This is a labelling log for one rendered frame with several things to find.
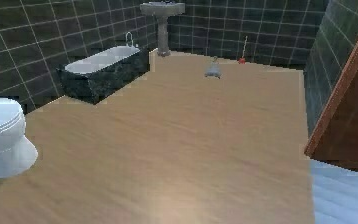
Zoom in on grey toilet brush holder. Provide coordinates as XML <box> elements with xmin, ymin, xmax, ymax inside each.
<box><xmin>204</xmin><ymin>55</ymin><xmax>222</xmax><ymax>80</ymax></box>

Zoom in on dark marble bathtub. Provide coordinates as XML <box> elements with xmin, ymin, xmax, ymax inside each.
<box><xmin>56</xmin><ymin>44</ymin><xmax>151</xmax><ymax>106</ymax></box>

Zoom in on red plunger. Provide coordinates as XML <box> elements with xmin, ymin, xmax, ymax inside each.
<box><xmin>237</xmin><ymin>35</ymin><xmax>249</xmax><ymax>65</ymax></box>

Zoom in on silver bathtub tap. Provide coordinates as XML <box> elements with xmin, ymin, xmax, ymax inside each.
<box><xmin>125</xmin><ymin>31</ymin><xmax>135</xmax><ymax>48</ymax></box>

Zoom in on brown wooden room door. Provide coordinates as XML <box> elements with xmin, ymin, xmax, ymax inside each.
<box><xmin>303</xmin><ymin>15</ymin><xmax>358</xmax><ymax>176</ymax></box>

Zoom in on white toilet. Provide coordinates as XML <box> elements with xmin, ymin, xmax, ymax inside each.
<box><xmin>0</xmin><ymin>89</ymin><xmax>39</xmax><ymax>180</ymax></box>

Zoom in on grey pedestal sink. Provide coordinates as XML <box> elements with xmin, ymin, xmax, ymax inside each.
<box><xmin>139</xmin><ymin>0</ymin><xmax>186</xmax><ymax>58</ymax></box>

